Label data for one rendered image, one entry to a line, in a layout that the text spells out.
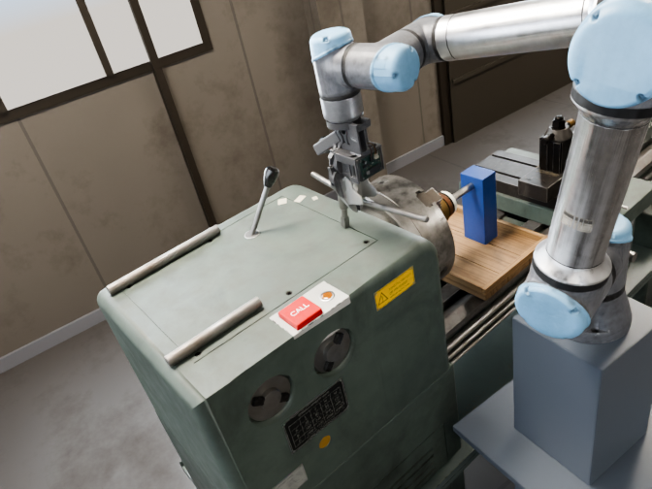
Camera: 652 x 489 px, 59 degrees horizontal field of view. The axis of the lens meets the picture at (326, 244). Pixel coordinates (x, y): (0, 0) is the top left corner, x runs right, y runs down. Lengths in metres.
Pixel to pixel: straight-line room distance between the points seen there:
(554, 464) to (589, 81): 0.91
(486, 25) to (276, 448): 0.82
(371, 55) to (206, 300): 0.56
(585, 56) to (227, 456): 0.82
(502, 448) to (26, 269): 2.58
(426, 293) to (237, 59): 2.36
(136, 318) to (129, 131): 2.10
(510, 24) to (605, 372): 0.62
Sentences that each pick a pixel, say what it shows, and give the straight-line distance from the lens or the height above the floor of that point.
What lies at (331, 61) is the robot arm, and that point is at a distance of 1.01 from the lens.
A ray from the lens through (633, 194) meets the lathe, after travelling 1.96.
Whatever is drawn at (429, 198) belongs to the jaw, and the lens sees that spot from 1.42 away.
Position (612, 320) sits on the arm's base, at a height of 1.14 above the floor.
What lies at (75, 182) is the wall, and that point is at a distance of 3.22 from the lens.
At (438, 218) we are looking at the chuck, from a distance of 1.40.
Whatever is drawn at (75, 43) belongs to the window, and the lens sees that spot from 3.07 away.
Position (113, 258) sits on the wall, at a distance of 3.42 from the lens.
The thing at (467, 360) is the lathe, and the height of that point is 0.54.
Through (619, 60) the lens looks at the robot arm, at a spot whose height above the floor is 1.68.
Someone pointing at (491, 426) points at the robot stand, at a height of 0.75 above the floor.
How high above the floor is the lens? 1.92
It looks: 33 degrees down
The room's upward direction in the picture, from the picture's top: 13 degrees counter-clockwise
